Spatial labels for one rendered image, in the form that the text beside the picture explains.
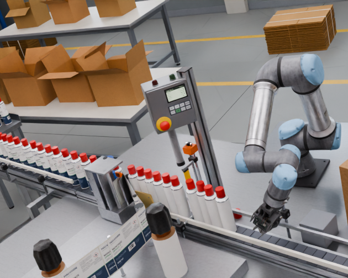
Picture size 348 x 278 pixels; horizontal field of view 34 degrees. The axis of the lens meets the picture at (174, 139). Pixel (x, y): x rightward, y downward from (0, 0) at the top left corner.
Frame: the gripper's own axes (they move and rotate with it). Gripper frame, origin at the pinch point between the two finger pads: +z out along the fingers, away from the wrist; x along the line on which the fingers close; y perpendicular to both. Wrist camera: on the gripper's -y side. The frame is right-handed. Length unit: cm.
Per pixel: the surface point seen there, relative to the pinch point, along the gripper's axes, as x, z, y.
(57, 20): -385, 235, -242
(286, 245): 10.1, 0.4, -1.0
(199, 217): -25.0, 15.9, 2.0
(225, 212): -15.3, 2.2, 2.5
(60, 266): -44, 10, 59
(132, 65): -152, 75, -101
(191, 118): -46, -17, -10
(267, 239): 2.7, 4.7, -1.1
